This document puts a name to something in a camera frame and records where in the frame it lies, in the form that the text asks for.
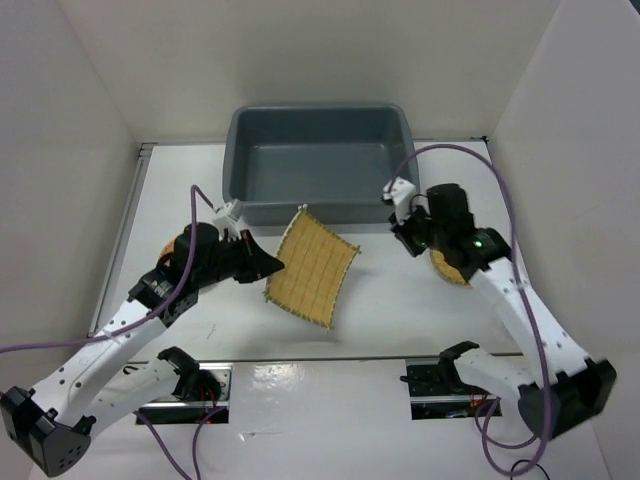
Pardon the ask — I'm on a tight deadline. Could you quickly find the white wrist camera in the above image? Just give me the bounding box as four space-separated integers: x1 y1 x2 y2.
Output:
211 199 246 237
382 177 418 224

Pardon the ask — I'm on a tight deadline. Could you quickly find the grey plastic bin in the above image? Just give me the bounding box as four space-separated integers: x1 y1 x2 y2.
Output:
222 102 420 226

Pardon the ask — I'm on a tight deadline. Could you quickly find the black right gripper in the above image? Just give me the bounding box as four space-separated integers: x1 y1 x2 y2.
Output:
389 198 447 256

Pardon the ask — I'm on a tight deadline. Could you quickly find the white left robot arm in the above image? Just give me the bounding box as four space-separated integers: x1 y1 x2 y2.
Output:
1 223 285 478

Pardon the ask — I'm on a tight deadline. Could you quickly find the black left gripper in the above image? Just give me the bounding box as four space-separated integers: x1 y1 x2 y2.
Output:
195 229 284 288

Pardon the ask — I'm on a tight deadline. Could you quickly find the round orange woven plate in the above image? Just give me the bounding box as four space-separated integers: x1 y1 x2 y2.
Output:
156 239 175 266

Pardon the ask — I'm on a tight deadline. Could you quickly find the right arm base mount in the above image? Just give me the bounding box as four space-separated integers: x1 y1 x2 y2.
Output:
400 358 495 420

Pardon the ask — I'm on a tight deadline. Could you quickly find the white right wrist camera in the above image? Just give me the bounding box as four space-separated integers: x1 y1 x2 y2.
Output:
382 177 418 224

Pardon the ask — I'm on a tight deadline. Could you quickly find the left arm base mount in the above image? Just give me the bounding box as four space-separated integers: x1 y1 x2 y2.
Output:
140 362 233 425

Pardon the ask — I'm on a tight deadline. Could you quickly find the square woven bamboo tray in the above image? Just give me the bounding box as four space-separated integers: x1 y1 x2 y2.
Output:
264 204 361 330

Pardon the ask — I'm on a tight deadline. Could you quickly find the thin black cable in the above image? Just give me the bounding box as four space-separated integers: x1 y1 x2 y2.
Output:
509 459 551 480

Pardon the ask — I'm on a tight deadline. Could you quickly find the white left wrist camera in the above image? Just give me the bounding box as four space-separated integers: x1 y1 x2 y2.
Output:
211 199 246 237

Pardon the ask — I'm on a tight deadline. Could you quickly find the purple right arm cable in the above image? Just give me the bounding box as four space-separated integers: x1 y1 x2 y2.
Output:
389 144 557 476

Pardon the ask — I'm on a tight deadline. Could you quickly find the round yellow bamboo plate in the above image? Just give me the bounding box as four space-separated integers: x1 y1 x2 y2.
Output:
429 250 470 288

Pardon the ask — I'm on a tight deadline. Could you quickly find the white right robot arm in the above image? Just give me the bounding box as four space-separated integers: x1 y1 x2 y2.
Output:
382 179 617 439

